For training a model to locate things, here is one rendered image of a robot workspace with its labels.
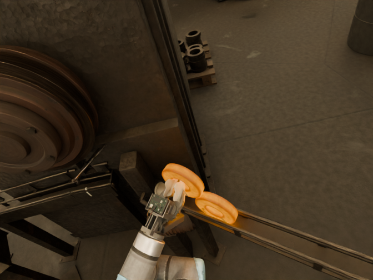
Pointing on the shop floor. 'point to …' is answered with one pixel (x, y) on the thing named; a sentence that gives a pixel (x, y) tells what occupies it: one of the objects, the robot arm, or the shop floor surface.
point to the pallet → (197, 60)
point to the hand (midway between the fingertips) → (181, 178)
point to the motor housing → (180, 238)
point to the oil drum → (362, 28)
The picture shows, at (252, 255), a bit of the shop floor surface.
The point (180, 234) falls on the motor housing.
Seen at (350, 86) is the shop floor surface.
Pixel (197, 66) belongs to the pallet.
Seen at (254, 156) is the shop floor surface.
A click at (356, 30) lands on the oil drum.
